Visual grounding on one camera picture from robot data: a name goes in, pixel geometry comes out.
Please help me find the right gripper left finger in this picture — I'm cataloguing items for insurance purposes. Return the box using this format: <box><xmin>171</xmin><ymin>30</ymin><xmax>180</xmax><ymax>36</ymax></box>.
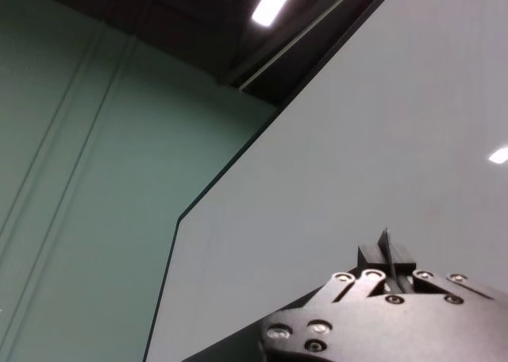
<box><xmin>329</xmin><ymin>238</ymin><xmax>392</xmax><ymax>302</ymax></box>

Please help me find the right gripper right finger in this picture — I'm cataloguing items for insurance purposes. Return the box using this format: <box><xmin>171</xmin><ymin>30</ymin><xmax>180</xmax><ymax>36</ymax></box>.
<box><xmin>391</xmin><ymin>245</ymin><xmax>497</xmax><ymax>304</ymax></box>

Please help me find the black AI robotics poster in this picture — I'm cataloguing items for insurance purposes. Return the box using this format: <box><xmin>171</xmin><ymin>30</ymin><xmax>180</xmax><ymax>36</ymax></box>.
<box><xmin>190</xmin><ymin>226</ymin><xmax>402</xmax><ymax>362</ymax></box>

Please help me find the white ceiling light bar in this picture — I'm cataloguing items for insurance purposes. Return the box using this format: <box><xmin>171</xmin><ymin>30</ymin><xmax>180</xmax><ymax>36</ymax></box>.
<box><xmin>250</xmin><ymin>0</ymin><xmax>302</xmax><ymax>28</ymax></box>

